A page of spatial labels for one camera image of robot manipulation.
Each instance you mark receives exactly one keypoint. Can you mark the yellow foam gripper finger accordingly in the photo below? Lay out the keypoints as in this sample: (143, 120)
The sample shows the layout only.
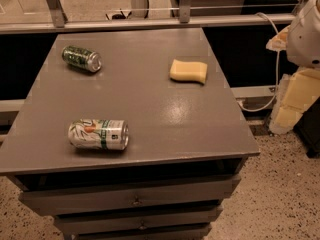
(279, 41)
(295, 95)

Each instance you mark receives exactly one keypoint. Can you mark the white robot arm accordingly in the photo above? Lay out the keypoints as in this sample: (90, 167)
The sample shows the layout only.
(303, 39)

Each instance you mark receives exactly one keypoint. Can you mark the white green soda can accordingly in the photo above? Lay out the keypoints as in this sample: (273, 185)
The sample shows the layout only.
(99, 134)

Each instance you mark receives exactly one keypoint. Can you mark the yellow sponge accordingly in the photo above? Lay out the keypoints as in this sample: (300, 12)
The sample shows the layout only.
(188, 71)

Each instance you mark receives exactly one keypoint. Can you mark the grey drawer cabinet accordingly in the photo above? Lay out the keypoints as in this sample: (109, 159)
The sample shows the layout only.
(177, 129)

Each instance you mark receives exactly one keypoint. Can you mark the middle drawer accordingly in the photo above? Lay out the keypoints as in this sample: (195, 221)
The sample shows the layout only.
(139, 221)

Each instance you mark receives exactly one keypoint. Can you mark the drawer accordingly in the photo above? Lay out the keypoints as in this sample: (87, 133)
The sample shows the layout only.
(132, 195)
(139, 221)
(181, 232)

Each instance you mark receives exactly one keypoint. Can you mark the bottom drawer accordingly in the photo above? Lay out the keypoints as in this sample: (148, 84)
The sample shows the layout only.
(181, 232)

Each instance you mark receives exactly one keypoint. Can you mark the top drawer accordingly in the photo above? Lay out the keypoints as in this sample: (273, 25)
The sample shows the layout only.
(132, 195)

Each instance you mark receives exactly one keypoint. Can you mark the metal railing frame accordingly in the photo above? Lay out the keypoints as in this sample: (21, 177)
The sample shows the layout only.
(40, 16)

